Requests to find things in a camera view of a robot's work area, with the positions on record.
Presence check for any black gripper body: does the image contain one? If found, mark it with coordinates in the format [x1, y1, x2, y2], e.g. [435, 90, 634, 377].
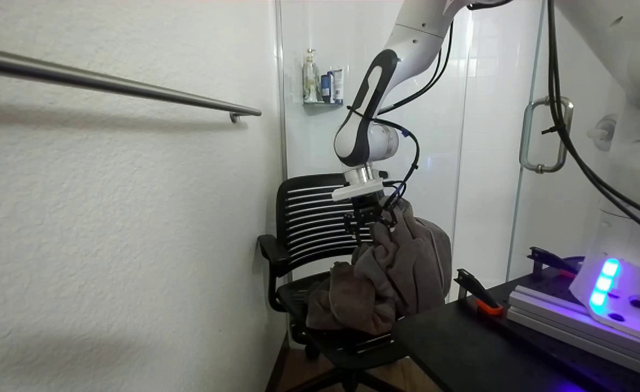
[344, 194, 383, 231]

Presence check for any grey towel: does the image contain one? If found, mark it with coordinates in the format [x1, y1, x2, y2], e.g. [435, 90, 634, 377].
[354, 200, 454, 316]

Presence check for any brown towel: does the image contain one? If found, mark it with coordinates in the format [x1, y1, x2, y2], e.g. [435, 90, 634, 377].
[305, 261, 396, 336]

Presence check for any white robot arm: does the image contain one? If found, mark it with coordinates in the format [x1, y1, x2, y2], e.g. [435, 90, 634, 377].
[334, 0, 640, 336]

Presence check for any black office chair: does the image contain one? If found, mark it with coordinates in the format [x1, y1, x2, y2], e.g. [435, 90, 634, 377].
[258, 174, 406, 392]

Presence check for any metal towel bar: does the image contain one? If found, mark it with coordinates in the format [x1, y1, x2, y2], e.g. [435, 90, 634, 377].
[0, 50, 262, 121]

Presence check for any shower shelf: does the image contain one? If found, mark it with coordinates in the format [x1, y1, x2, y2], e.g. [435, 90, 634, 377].
[303, 100, 344, 115]

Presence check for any orange black clamp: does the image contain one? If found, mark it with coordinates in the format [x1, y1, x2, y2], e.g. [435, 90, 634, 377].
[455, 267, 506, 318]

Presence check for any blue toiletry bottle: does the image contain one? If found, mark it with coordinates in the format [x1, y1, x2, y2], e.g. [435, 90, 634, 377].
[319, 72, 334, 102]

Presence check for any white toiletry tube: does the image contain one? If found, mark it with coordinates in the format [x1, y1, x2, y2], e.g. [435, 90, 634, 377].
[332, 67, 344, 104]

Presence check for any white soap bottle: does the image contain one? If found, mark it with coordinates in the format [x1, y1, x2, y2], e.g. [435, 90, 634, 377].
[303, 48, 319, 104]

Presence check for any glass shower door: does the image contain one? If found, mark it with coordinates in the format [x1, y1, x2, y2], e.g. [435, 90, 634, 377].
[455, 0, 623, 287]

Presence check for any purple black clamp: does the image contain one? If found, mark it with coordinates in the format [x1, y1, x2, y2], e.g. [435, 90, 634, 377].
[529, 246, 583, 278]

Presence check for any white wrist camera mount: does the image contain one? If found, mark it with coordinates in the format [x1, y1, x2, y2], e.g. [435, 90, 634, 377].
[332, 180, 383, 200]

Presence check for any metal shower door handle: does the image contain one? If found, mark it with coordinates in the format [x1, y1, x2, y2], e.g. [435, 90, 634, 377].
[516, 94, 576, 174]

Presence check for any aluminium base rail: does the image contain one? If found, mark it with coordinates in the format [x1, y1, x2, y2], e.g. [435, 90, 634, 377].
[508, 285, 640, 373]

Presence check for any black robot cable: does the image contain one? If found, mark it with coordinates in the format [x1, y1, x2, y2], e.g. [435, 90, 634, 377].
[540, 0, 640, 249]

